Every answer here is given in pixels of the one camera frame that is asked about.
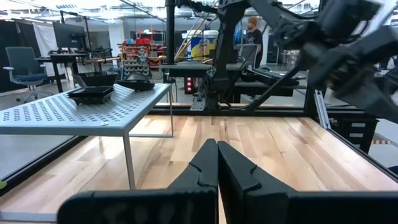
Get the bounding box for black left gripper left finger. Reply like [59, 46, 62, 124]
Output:
[57, 138, 219, 224]

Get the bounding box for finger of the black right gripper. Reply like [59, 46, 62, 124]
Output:
[334, 70, 398, 124]

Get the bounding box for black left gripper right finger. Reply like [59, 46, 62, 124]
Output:
[218, 141, 398, 224]

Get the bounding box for black teardrop shaped plate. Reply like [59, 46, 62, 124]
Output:
[116, 79, 155, 88]
[119, 84, 155, 92]

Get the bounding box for black square footed plate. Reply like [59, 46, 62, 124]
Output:
[70, 93, 113, 105]
[67, 85, 114, 97]

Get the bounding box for black deep square bowl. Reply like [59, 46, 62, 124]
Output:
[74, 72, 119, 87]

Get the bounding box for black drawer cabinet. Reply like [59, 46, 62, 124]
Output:
[331, 117, 379, 154]

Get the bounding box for silver aluminium bar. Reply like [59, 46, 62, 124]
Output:
[313, 89, 331, 130]

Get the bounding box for person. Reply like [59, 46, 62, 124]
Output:
[247, 17, 264, 69]

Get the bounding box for grey mesh chair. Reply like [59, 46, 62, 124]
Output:
[238, 43, 259, 68]

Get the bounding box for black computer red lights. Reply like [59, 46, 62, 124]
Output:
[184, 76, 194, 95]

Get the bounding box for dark grey side table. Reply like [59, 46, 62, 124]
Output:
[160, 61, 216, 78]

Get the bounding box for white blue yellow barrel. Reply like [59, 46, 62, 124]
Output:
[186, 29, 220, 60]

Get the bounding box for shelf with red bins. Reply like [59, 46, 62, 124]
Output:
[119, 29, 165, 78]

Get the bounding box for grey perforated metal shelf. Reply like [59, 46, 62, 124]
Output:
[0, 82, 174, 190]

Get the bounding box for black vertical pole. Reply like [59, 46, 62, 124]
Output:
[165, 0, 176, 65]

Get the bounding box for brown tube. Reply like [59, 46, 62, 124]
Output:
[82, 56, 121, 65]

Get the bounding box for black desk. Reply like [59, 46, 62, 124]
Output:
[34, 52, 88, 94]

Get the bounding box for black computer monitor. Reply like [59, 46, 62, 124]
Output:
[52, 21, 86, 50]

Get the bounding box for grey green office chair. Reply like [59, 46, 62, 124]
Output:
[2, 46, 47, 103]

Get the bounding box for black table frame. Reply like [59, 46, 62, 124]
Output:
[0, 102, 398, 195]

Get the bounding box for silver mounting bracket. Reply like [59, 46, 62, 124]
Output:
[190, 95, 206, 112]

